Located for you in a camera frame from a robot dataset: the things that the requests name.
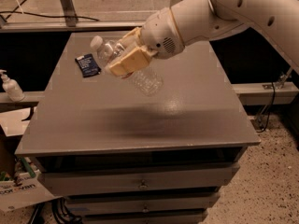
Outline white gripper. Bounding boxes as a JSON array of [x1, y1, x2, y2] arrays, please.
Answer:
[[106, 7, 185, 77]]

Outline clear plastic water bottle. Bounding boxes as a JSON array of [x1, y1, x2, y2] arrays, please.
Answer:
[[91, 35, 163, 96]]

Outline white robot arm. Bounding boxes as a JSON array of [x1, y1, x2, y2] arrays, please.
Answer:
[[107, 0, 299, 77]]

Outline white pump dispenser bottle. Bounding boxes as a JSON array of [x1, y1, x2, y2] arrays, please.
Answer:
[[0, 70, 25, 102]]

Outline dark blue snack packet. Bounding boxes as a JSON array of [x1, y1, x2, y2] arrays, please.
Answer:
[[75, 54, 101, 77]]

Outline grey drawer cabinet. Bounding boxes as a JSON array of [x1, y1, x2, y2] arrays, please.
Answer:
[[17, 33, 260, 224]]

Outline white cardboard box with print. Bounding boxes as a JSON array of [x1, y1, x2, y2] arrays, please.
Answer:
[[0, 170, 55, 212]]

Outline metal frame rail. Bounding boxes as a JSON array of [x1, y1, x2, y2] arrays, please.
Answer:
[[0, 0, 194, 34]]

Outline black cable on floor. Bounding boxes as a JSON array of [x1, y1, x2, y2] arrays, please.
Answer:
[[0, 0, 100, 22]]

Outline black cable at right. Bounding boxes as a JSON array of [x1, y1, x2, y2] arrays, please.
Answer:
[[254, 81, 278, 133]]

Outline black cables under cabinet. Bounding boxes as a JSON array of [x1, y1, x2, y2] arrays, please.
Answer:
[[29, 198, 83, 224]]

